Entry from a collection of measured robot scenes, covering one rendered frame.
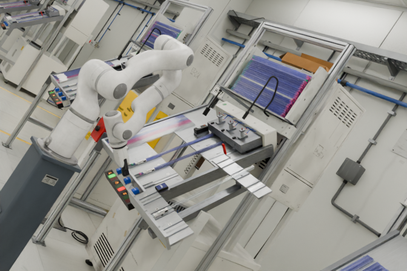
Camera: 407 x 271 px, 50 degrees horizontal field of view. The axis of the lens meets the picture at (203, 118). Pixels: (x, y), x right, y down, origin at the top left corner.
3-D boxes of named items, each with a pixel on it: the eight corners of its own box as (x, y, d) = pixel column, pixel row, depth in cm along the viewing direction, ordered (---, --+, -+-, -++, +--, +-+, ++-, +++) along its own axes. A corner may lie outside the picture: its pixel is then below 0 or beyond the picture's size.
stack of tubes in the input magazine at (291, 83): (281, 117, 225) (311, 74, 225) (229, 89, 266) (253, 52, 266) (295, 127, 233) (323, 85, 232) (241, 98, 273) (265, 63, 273)
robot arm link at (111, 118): (130, 138, 200) (120, 132, 207) (125, 112, 194) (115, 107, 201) (114, 145, 196) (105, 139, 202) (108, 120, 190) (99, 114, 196)
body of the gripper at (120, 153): (107, 141, 205) (112, 161, 210) (114, 149, 197) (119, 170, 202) (122, 135, 208) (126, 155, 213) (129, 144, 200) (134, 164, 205)
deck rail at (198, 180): (149, 208, 198) (148, 197, 196) (148, 206, 200) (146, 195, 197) (274, 155, 227) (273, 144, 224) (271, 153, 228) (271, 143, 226)
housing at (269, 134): (265, 158, 227) (264, 134, 221) (217, 125, 266) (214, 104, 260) (277, 152, 230) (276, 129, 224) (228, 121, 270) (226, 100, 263)
